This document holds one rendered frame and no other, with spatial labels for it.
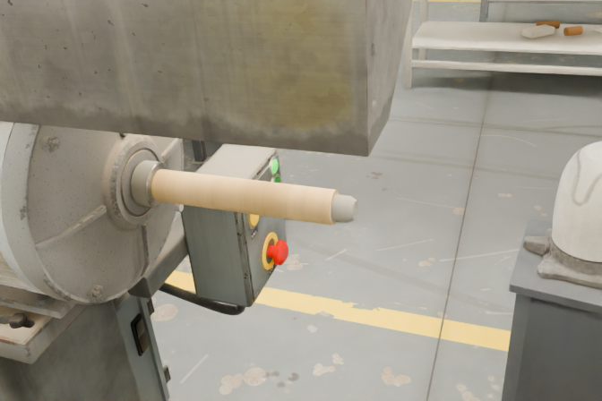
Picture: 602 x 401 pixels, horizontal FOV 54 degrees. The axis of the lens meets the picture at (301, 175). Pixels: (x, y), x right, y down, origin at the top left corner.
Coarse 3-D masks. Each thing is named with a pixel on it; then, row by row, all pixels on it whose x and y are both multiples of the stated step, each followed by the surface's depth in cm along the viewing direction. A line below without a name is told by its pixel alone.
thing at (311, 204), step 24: (168, 192) 57; (192, 192) 56; (216, 192) 55; (240, 192) 54; (264, 192) 53; (288, 192) 53; (312, 192) 52; (336, 192) 53; (288, 216) 53; (312, 216) 52
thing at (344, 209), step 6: (336, 198) 52; (342, 198) 52; (348, 198) 52; (336, 204) 52; (342, 204) 51; (348, 204) 51; (354, 204) 52; (336, 210) 51; (342, 210) 51; (348, 210) 51; (354, 210) 52; (336, 216) 52; (342, 216) 51; (348, 216) 51; (354, 216) 52
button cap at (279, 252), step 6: (282, 240) 94; (270, 246) 94; (276, 246) 92; (282, 246) 93; (270, 252) 93; (276, 252) 92; (282, 252) 92; (276, 258) 92; (282, 258) 92; (276, 264) 93
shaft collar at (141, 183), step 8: (144, 160) 59; (136, 168) 57; (144, 168) 57; (152, 168) 57; (160, 168) 58; (168, 168) 60; (136, 176) 57; (144, 176) 57; (152, 176) 57; (136, 184) 57; (144, 184) 56; (136, 192) 57; (144, 192) 57; (136, 200) 58; (144, 200) 57; (152, 200) 58
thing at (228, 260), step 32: (224, 160) 91; (256, 160) 91; (192, 224) 86; (224, 224) 84; (256, 224) 87; (192, 256) 89; (224, 256) 87; (256, 256) 89; (160, 288) 94; (224, 288) 90; (256, 288) 91
